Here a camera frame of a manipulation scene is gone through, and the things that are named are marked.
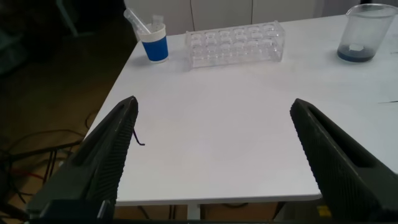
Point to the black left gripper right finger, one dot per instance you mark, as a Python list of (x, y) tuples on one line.
[(345, 174)]

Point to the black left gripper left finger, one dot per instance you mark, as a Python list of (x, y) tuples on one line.
[(93, 168)]

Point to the test tube with red pigment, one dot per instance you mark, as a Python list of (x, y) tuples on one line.
[(135, 19)]

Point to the test tube with blue pigment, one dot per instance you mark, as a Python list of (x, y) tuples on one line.
[(157, 19)]

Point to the clear plastic beaker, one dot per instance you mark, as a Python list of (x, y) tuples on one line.
[(360, 40)]

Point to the clear acrylic test tube rack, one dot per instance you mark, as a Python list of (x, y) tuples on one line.
[(236, 46)]

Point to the metal chair leg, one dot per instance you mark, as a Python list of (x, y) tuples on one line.
[(40, 152)]

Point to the white table leg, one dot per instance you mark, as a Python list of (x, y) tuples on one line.
[(193, 211)]

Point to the blue white paper cup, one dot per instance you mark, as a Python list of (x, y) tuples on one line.
[(155, 49)]

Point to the white folding partition screen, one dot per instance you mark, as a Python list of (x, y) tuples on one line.
[(217, 12)]

